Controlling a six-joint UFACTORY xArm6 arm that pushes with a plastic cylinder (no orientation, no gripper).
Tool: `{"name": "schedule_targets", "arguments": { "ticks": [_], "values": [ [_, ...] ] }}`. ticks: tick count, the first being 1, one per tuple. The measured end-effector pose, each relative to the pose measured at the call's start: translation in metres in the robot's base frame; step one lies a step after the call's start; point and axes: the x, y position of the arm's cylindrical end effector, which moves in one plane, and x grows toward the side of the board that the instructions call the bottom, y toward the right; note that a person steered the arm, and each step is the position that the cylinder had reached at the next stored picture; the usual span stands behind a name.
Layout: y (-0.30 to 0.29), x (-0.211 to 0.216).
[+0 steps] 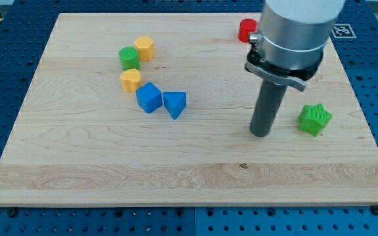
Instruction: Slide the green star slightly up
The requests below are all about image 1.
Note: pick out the black clamp with silver lever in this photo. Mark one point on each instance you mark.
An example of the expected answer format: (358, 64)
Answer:
(296, 78)

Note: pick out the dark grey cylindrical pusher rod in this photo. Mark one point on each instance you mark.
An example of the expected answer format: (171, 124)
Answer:
(267, 106)

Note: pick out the green star block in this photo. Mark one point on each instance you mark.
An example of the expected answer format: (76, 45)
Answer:
(313, 119)

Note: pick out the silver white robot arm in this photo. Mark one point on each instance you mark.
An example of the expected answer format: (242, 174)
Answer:
(286, 51)

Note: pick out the white fiducial marker tag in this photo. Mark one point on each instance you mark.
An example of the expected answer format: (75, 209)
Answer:
(343, 31)

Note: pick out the red cylinder block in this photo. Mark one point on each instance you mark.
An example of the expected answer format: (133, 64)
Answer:
(246, 27)

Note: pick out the blue triangle block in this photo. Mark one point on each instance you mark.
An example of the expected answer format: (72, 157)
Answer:
(174, 102)

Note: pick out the blue cube block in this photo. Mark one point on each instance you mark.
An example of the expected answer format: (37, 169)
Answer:
(149, 97)

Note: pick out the yellow hexagon block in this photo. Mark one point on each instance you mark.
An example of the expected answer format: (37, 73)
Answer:
(145, 47)

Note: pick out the yellow heart block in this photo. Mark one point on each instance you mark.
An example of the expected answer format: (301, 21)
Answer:
(131, 80)

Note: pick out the light wooden board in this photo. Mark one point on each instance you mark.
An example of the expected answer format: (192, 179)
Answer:
(80, 140)

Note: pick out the green cylinder block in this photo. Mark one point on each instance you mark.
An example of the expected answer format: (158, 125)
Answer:
(129, 58)

